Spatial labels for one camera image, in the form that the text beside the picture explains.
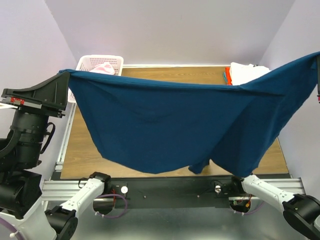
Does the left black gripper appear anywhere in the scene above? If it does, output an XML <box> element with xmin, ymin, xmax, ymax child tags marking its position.
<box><xmin>1</xmin><ymin>68</ymin><xmax>71</xmax><ymax>167</ymax></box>

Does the dark blue printed t-shirt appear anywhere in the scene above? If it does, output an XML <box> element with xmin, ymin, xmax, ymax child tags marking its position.
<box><xmin>68</xmin><ymin>52</ymin><xmax>319</xmax><ymax>177</ymax></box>

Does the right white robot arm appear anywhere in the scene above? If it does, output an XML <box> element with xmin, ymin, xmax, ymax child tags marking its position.
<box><xmin>230</xmin><ymin>52</ymin><xmax>320</xmax><ymax>240</ymax></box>

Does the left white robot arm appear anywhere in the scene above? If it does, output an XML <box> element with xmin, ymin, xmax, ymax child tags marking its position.
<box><xmin>0</xmin><ymin>72</ymin><xmax>112</xmax><ymax>240</ymax></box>

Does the white plastic laundry basket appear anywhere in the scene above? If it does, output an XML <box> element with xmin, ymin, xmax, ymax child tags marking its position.
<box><xmin>66</xmin><ymin>54</ymin><xmax>129</xmax><ymax>110</ymax></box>

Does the pink t-shirt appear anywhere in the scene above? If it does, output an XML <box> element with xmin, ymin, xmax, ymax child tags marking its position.
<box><xmin>89</xmin><ymin>62</ymin><xmax>116</xmax><ymax>75</ymax></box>

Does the white folded t-shirt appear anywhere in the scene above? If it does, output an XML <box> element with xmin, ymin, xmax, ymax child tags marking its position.
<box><xmin>229</xmin><ymin>62</ymin><xmax>271</xmax><ymax>86</ymax></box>

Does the orange folded t-shirt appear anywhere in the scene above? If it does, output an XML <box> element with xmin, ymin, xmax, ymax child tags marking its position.
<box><xmin>224</xmin><ymin>66</ymin><xmax>233</xmax><ymax>86</ymax></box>

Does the teal folded t-shirt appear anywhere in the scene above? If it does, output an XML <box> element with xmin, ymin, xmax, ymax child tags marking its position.
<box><xmin>223</xmin><ymin>71</ymin><xmax>229</xmax><ymax>85</ymax></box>

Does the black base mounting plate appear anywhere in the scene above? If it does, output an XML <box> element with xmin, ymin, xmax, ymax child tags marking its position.
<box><xmin>104</xmin><ymin>175</ymin><xmax>249</xmax><ymax>210</ymax></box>

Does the left aluminium side rail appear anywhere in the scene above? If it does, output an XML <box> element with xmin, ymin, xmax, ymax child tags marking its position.
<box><xmin>54</xmin><ymin>103</ymin><xmax>77</xmax><ymax>172</ymax></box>

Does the aluminium frame rail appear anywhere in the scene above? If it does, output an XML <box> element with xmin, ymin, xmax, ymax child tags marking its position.
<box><xmin>41</xmin><ymin>176</ymin><xmax>308</xmax><ymax>201</ymax></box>

